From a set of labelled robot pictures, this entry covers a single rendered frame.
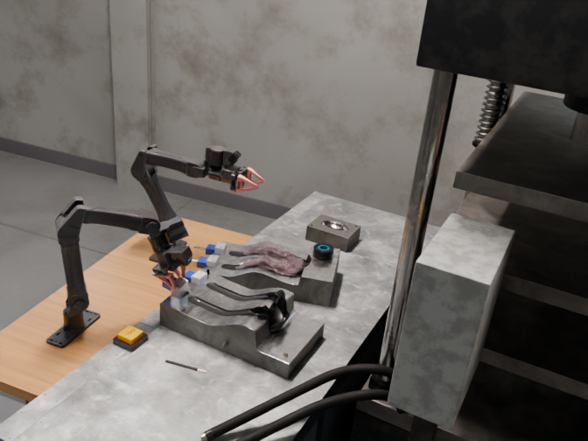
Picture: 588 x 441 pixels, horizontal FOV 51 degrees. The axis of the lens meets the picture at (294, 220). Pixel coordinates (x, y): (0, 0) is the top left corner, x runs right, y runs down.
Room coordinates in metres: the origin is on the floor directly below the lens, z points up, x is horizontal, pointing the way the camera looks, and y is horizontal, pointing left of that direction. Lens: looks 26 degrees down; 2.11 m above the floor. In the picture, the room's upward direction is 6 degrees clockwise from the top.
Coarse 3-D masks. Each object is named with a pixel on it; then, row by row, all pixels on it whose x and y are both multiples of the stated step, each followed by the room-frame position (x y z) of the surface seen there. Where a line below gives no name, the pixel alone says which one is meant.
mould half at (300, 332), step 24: (192, 288) 1.85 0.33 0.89; (240, 288) 1.89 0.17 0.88; (168, 312) 1.72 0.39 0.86; (192, 312) 1.71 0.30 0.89; (192, 336) 1.68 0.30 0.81; (216, 336) 1.64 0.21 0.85; (240, 336) 1.60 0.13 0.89; (264, 336) 1.63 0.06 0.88; (288, 336) 1.66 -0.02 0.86; (312, 336) 1.68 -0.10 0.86; (264, 360) 1.56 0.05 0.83; (288, 360) 1.54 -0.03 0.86
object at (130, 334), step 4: (128, 328) 1.65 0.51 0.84; (132, 328) 1.65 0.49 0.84; (136, 328) 1.66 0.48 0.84; (120, 332) 1.63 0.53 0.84; (124, 332) 1.63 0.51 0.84; (128, 332) 1.63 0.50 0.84; (132, 332) 1.63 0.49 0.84; (136, 332) 1.63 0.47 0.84; (140, 332) 1.64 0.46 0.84; (120, 336) 1.61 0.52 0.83; (124, 336) 1.61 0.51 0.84; (128, 336) 1.61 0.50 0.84; (132, 336) 1.61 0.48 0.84; (136, 336) 1.62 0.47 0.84; (140, 336) 1.63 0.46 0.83; (124, 340) 1.61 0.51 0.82; (128, 340) 1.60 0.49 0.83; (132, 340) 1.60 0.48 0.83
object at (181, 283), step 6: (174, 276) 1.83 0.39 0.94; (180, 276) 1.82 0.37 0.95; (162, 282) 1.80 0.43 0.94; (180, 282) 1.79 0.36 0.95; (186, 282) 1.80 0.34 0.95; (168, 288) 1.79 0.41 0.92; (180, 288) 1.77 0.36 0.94; (186, 288) 1.81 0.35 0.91; (174, 294) 1.78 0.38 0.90; (180, 294) 1.78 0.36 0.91
